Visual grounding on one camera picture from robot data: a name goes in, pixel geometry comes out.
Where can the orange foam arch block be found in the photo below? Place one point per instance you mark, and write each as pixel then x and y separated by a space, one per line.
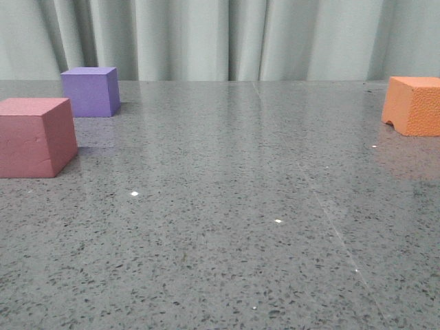
pixel 412 105

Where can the purple foam cube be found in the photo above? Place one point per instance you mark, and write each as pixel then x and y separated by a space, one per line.
pixel 93 91

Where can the pale green curtain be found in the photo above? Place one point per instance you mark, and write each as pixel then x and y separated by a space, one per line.
pixel 221 40

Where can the pink foam cube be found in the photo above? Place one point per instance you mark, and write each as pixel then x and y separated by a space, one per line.
pixel 37 137

